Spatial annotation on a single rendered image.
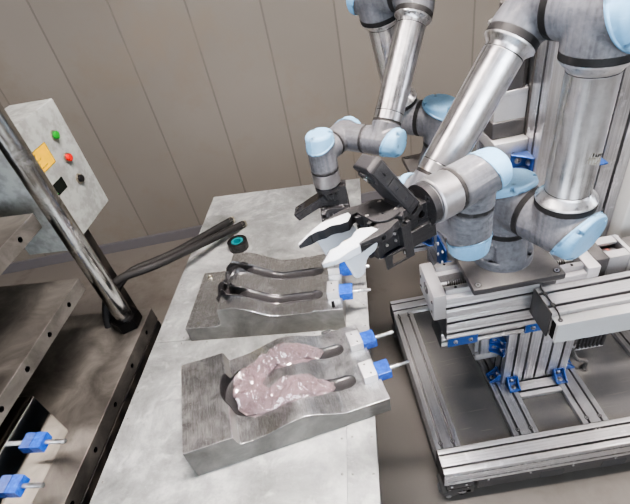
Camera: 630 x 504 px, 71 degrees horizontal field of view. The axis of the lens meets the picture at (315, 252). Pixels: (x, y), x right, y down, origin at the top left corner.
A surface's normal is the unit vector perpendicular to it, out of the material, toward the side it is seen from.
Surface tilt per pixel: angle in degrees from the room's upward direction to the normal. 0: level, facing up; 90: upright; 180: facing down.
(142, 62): 90
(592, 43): 90
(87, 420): 0
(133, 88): 90
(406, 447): 0
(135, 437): 0
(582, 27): 91
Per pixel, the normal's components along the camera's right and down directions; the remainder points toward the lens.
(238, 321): -0.04, 0.64
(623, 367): -0.17, -0.76
